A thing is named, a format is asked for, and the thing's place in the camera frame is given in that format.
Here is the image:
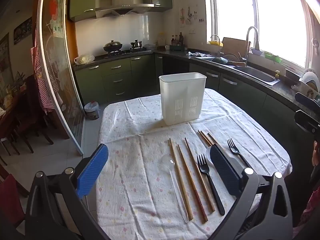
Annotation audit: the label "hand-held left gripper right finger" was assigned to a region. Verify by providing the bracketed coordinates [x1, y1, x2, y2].
[209, 145, 293, 240]

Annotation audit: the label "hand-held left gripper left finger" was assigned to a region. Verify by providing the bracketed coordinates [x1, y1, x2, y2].
[25, 144, 110, 240]

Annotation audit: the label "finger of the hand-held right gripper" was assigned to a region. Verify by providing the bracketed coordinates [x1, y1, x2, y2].
[295, 92, 320, 111]
[294, 109, 320, 134]

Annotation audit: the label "black plastic fork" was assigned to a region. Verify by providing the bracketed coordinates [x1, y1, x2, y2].
[227, 139, 252, 169]
[197, 154, 225, 216]

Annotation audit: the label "white plastic spoon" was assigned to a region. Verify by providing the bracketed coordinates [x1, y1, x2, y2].
[205, 146, 215, 167]

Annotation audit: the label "red-patterned end wooden chopstick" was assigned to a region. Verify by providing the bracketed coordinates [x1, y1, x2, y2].
[177, 144, 208, 222]

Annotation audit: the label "light wooden chopstick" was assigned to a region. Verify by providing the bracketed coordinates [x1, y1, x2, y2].
[169, 138, 194, 222]

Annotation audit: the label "clear plastic spoon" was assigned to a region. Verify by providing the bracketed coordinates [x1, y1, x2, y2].
[161, 154, 189, 223]

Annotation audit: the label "white plastic utensil holder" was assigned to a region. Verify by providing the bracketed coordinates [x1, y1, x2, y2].
[159, 72, 207, 126]

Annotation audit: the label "dish rack with plates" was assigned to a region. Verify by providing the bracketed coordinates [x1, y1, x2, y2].
[299, 69, 320, 100]

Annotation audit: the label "floral white tablecloth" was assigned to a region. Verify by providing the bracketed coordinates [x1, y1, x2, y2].
[96, 88, 292, 240]

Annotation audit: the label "green sink basket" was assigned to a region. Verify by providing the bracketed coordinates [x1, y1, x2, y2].
[264, 52, 283, 64]

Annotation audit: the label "steel sink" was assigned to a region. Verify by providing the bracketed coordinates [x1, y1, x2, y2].
[232, 65, 280, 87]

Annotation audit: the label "lidded pot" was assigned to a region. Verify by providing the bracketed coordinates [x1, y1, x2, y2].
[84, 101, 100, 120]

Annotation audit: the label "green sink base cabinets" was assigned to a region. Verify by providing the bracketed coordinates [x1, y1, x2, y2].
[155, 54, 300, 155]

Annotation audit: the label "person's patterned clothing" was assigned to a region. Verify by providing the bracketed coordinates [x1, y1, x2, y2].
[294, 165, 320, 240]

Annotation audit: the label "dark wooden chair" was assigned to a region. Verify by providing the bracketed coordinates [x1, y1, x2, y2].
[15, 75, 54, 153]

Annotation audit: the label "tall chrome faucet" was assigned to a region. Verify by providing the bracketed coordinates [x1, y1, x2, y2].
[244, 26, 260, 67]

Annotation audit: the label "red chair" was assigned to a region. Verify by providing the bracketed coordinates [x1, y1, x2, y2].
[0, 174, 25, 228]

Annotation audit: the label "green base cabinets with drawers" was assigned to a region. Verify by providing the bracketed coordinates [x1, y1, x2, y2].
[74, 54, 164, 104]

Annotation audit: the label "wooden cutting board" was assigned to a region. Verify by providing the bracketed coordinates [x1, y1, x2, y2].
[221, 37, 250, 60]

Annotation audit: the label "red checked apron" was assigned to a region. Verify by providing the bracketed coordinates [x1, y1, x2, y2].
[30, 29, 60, 114]

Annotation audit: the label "small chrome faucet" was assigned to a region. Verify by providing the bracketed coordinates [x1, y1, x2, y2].
[210, 34, 222, 55]

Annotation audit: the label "patterned glass sliding door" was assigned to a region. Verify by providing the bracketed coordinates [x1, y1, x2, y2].
[37, 0, 85, 155]

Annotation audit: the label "white plastic bag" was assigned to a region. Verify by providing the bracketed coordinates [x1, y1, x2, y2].
[74, 54, 95, 65]

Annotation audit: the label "kitchen window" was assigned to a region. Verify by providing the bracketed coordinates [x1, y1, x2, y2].
[207, 0, 315, 68]

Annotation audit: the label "black wok with lid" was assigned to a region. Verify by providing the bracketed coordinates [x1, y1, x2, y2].
[103, 39, 123, 53]

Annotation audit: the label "black kitchen countertop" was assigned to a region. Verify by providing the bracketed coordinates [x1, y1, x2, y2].
[74, 47, 320, 110]

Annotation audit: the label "gas stove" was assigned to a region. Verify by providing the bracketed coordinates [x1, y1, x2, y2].
[107, 47, 152, 57]

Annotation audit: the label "row of sauce bottles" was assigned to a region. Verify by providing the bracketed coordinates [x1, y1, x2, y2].
[171, 32, 186, 48]

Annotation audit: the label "steel range hood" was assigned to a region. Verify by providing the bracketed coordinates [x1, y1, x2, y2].
[95, 0, 155, 18]

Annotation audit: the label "framed wall painting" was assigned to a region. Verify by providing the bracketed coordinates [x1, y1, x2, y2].
[0, 34, 13, 98]

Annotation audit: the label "green wall cabinets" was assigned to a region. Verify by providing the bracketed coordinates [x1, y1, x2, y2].
[69, 0, 173, 22]

